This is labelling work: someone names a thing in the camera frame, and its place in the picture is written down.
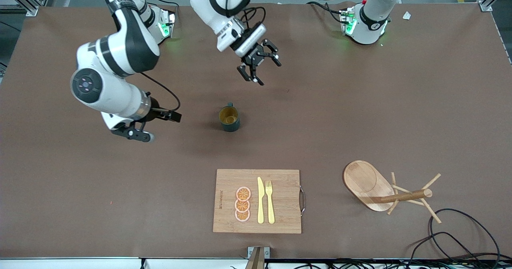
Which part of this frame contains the yellow plastic fork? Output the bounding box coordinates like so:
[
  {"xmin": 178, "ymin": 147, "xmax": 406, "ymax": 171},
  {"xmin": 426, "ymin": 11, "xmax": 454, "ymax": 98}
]
[{"xmin": 266, "ymin": 180, "xmax": 276, "ymax": 225}]

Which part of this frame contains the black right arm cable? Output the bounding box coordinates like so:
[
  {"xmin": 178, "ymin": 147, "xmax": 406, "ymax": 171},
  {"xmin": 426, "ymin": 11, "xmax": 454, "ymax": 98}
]
[{"xmin": 140, "ymin": 72, "xmax": 181, "ymax": 114}]

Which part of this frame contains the looped black cable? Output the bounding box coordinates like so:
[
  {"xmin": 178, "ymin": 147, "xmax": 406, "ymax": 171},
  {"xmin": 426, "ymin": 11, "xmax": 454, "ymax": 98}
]
[
  {"xmin": 407, "ymin": 232, "xmax": 500, "ymax": 269},
  {"xmin": 429, "ymin": 208, "xmax": 501, "ymax": 261}
]

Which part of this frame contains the wooden mug tree stand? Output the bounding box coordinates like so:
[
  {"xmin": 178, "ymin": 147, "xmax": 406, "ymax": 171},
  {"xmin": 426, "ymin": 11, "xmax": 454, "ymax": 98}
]
[{"xmin": 343, "ymin": 160, "xmax": 442, "ymax": 224}]

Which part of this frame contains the teal cup with yellow inside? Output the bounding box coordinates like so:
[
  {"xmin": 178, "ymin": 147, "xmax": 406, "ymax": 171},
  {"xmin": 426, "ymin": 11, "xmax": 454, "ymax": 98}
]
[{"xmin": 218, "ymin": 102, "xmax": 241, "ymax": 132}]

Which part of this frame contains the brown table cover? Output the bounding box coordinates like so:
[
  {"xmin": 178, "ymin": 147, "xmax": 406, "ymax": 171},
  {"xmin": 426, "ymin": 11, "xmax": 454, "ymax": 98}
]
[{"xmin": 0, "ymin": 1, "xmax": 512, "ymax": 260}]

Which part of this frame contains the black left base cable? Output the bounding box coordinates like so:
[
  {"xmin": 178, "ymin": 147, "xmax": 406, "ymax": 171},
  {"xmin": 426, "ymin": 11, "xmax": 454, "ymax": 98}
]
[{"xmin": 307, "ymin": 1, "xmax": 345, "ymax": 24}]

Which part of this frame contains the yellow plastic knife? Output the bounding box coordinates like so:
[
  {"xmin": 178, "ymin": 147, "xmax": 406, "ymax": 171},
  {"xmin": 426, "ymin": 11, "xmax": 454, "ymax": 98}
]
[{"xmin": 257, "ymin": 177, "xmax": 265, "ymax": 224}]

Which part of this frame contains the bamboo cutting board with handle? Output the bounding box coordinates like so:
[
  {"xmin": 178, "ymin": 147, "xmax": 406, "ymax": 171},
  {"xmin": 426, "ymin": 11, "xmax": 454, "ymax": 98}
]
[{"xmin": 213, "ymin": 169, "xmax": 306, "ymax": 234}]

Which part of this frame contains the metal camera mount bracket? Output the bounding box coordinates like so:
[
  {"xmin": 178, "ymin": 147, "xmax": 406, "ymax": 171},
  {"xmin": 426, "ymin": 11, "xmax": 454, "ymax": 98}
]
[{"xmin": 245, "ymin": 246, "xmax": 270, "ymax": 269}]

